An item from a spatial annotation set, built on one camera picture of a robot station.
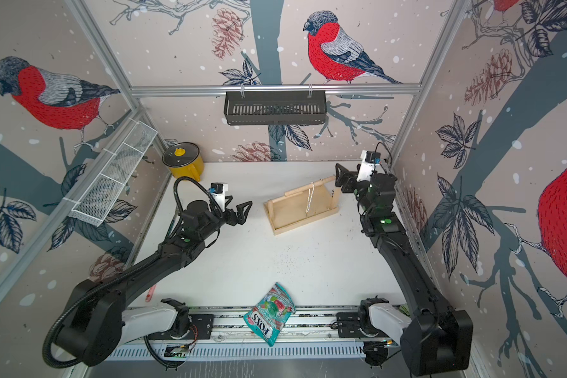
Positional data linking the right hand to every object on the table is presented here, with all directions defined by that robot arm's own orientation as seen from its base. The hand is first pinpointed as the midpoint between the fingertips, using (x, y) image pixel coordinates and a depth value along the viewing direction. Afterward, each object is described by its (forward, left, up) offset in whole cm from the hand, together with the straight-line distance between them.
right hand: (349, 162), depth 75 cm
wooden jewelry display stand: (+5, +15, -33) cm, 36 cm away
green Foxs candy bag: (-40, +26, -30) cm, 57 cm away
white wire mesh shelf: (-11, +87, -11) cm, 89 cm away
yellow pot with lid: (+21, +70, -21) cm, 76 cm away
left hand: (-6, +35, -11) cm, 38 cm away
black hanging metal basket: (+40, +28, -5) cm, 49 cm away
